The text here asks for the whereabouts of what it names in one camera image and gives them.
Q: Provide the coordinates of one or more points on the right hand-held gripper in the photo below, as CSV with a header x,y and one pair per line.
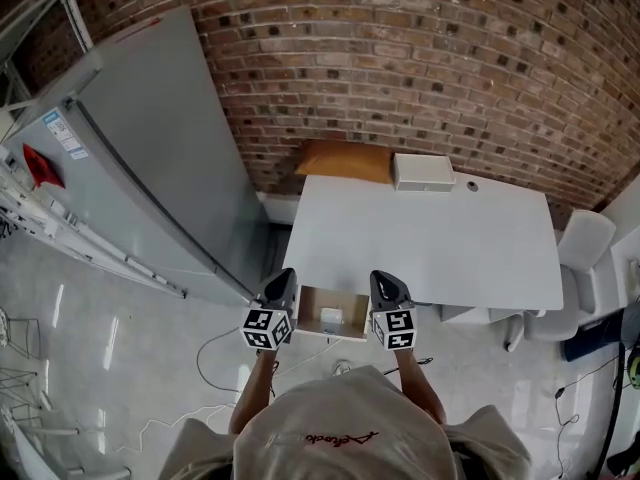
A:
x,y
397,328

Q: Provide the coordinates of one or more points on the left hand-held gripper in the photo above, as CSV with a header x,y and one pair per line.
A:
x,y
267,325

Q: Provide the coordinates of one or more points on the white drawer with wooden inside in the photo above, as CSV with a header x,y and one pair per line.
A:
x,y
312,308

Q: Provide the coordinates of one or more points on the small white item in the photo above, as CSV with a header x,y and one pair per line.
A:
x,y
331,315

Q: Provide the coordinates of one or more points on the person's left forearm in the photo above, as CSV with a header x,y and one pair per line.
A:
x,y
252,393

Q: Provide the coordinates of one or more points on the person's right forearm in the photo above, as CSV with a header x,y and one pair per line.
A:
x,y
420,388

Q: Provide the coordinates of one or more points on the white desk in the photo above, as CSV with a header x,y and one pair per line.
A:
x,y
425,243

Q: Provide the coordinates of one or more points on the beige cap with red embroidery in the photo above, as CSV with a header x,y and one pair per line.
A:
x,y
345,418

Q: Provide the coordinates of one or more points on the white rectangular box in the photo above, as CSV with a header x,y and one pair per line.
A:
x,y
422,173

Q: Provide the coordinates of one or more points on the orange pillow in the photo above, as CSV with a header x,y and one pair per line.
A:
x,y
345,163

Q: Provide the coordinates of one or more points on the grey refrigerator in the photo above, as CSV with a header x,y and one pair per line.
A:
x,y
165,168

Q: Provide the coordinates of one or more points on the white office chair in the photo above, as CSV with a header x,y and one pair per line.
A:
x,y
585,248

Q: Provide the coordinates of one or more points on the white metal shelf rack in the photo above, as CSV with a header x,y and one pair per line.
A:
x,y
60,228

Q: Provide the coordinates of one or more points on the red diamond sticker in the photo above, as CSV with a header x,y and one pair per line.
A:
x,y
42,168

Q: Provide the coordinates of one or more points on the blue and white label sticker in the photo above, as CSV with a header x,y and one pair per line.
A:
x,y
64,135

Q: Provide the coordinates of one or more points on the white frame furniture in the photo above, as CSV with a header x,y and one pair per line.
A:
x,y
30,428

